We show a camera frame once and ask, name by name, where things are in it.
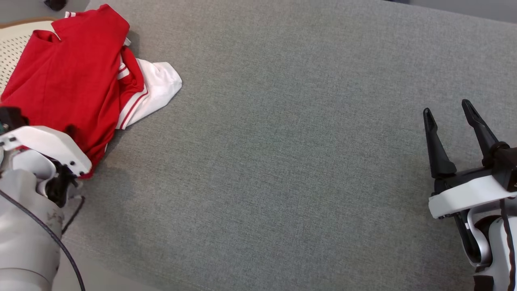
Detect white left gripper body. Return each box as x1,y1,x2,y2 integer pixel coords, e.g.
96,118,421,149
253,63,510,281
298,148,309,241
0,125,92,177

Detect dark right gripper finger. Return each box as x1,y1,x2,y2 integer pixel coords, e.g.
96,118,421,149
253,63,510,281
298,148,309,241
462,99,499,167
423,108,457,179

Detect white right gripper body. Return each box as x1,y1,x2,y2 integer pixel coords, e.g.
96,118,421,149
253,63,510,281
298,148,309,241
428,167,517,219

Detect red shorts with white stripes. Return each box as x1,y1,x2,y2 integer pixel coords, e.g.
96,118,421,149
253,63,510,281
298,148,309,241
0,4,130,179

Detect white perforated laundry basket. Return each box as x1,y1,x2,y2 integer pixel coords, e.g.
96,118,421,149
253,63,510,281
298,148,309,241
0,18,58,95

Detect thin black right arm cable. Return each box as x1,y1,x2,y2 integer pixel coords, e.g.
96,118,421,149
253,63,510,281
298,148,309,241
500,199,517,291

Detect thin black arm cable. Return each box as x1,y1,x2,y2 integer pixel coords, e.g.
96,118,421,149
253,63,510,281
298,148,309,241
500,199,517,291
62,196,86,236

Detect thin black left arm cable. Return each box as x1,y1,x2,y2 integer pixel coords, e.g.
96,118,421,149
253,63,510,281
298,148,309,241
62,196,86,236

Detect black left camera cable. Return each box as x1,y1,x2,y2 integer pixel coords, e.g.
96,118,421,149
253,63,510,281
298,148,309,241
0,189,86,291

